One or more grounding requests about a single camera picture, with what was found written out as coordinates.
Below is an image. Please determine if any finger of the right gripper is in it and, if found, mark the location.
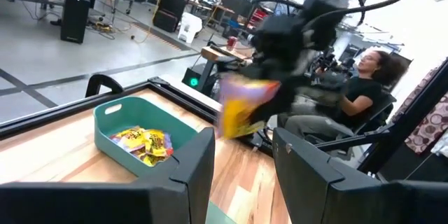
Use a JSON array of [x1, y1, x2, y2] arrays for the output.
[[241, 64, 281, 82], [251, 76, 302, 125]]

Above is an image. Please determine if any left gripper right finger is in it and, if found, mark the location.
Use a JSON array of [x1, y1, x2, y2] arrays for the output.
[[272, 127, 448, 224]]

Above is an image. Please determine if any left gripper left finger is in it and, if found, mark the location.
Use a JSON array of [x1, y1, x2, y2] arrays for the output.
[[0, 127, 216, 224]]

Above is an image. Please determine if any yellow Sour Patch bag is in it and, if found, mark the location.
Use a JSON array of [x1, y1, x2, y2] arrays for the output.
[[141, 129, 174, 158], [110, 126, 147, 152], [217, 73, 281, 140], [136, 152, 166, 167]]

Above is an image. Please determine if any translucent green plastic bin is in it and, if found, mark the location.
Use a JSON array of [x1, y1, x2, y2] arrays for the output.
[[205, 200, 239, 224]]

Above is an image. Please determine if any red cup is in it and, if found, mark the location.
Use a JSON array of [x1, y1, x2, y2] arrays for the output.
[[226, 35, 239, 52]]

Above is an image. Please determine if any wooden distant table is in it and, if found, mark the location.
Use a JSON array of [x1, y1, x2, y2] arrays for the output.
[[200, 44, 250, 63]]

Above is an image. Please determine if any black box green light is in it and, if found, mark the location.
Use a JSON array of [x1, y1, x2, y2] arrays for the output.
[[181, 65, 208, 91]]

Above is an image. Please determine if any seated person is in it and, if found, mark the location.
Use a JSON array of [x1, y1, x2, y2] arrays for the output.
[[279, 49, 410, 141]]

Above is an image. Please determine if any white plastic chair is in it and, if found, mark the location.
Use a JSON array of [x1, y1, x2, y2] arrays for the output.
[[176, 11, 204, 45]]

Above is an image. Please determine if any black office chair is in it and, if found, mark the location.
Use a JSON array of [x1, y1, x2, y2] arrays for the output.
[[349, 90, 398, 137]]

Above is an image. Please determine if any opaque teal plastic bin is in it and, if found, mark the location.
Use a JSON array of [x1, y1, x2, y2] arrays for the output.
[[93, 96, 199, 179]]

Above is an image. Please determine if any black equipment case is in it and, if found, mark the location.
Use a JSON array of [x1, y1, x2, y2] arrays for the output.
[[152, 0, 189, 34]]

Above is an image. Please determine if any patterned curtain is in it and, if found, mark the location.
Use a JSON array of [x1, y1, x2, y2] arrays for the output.
[[401, 65, 448, 157]]

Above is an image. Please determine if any black table clamp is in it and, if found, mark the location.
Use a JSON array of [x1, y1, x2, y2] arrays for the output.
[[85, 73, 124, 99]]

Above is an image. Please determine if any black tower case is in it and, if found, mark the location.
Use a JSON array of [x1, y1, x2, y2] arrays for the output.
[[59, 0, 92, 45]]

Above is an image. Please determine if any black rig frame post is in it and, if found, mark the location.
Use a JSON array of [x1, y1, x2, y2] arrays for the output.
[[356, 57, 448, 176]]

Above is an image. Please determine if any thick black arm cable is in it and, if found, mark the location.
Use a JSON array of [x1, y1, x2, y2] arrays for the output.
[[303, 0, 429, 31]]

